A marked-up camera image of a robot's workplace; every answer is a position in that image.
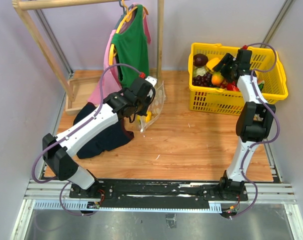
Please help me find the yellow bell pepper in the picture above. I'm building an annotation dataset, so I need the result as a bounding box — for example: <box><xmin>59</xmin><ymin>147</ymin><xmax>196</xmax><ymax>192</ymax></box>
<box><xmin>145</xmin><ymin>111</ymin><xmax>152</xmax><ymax>123</ymax></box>
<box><xmin>206</xmin><ymin>57</ymin><xmax>220</xmax><ymax>73</ymax></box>

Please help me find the orange green mango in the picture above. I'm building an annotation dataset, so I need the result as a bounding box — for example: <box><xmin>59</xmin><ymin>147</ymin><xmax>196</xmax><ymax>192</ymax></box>
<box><xmin>211</xmin><ymin>72</ymin><xmax>224</xmax><ymax>86</ymax></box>

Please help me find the clear dotted zip top bag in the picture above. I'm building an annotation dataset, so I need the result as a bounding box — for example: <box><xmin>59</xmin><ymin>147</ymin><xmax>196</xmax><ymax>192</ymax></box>
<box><xmin>137</xmin><ymin>82</ymin><xmax>166</xmax><ymax>133</ymax></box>

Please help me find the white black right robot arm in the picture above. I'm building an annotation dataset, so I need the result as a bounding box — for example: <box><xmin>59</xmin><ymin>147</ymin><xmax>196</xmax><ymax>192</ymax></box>
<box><xmin>214</xmin><ymin>46</ymin><xmax>276</xmax><ymax>200</ymax></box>

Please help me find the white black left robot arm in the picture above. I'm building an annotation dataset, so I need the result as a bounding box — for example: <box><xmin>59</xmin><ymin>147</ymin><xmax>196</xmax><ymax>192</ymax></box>
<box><xmin>42</xmin><ymin>76</ymin><xmax>158</xmax><ymax>198</ymax></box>

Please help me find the green tank top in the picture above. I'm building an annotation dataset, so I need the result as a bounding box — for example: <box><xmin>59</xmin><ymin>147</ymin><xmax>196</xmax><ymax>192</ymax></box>
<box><xmin>111</xmin><ymin>4</ymin><xmax>149</xmax><ymax>88</ymax></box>

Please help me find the yellow plastic basket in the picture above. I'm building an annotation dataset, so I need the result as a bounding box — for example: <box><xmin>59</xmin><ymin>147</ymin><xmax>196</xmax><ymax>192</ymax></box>
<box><xmin>188</xmin><ymin>42</ymin><xmax>289</xmax><ymax>116</ymax></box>

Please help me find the watermelon slice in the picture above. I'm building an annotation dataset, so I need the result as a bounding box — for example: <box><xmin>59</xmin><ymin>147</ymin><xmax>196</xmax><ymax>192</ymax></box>
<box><xmin>257</xmin><ymin>79</ymin><xmax>265</xmax><ymax>92</ymax></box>

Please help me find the dark purple round fruit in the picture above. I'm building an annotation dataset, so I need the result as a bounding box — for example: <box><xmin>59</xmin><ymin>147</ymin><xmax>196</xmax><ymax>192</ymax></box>
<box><xmin>193</xmin><ymin>53</ymin><xmax>209</xmax><ymax>68</ymax></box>

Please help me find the purple grape bunch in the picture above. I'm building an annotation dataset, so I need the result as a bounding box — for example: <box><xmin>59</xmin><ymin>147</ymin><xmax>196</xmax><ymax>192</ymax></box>
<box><xmin>192</xmin><ymin>73</ymin><xmax>215</xmax><ymax>88</ymax></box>

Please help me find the pink shirt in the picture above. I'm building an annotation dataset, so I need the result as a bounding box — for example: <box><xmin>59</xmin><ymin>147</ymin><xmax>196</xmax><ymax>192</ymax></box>
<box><xmin>87</xmin><ymin>13</ymin><xmax>151</xmax><ymax>105</ymax></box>

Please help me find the dark navy cloth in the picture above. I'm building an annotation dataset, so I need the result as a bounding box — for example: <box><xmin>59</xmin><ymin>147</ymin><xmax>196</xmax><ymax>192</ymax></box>
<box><xmin>73</xmin><ymin>102</ymin><xmax>135</xmax><ymax>160</ymax></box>

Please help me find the yellow clothes hanger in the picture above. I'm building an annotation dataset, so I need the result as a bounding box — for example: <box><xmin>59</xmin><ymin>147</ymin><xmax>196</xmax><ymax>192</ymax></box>
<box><xmin>108</xmin><ymin>4</ymin><xmax>149</xmax><ymax>66</ymax></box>

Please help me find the wooden clothes rack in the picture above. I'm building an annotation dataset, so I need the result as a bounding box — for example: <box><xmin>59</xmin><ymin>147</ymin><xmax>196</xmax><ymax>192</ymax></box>
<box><xmin>12</xmin><ymin>0</ymin><xmax>168</xmax><ymax>116</ymax></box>

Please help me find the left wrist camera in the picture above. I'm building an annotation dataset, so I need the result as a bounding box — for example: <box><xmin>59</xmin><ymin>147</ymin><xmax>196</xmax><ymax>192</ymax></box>
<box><xmin>139</xmin><ymin>72</ymin><xmax>158</xmax><ymax>87</ymax></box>

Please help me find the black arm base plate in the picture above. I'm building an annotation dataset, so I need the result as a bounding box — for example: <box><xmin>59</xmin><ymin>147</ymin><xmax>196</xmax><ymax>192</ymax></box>
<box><xmin>69</xmin><ymin>178</ymin><xmax>248</xmax><ymax>209</ymax></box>

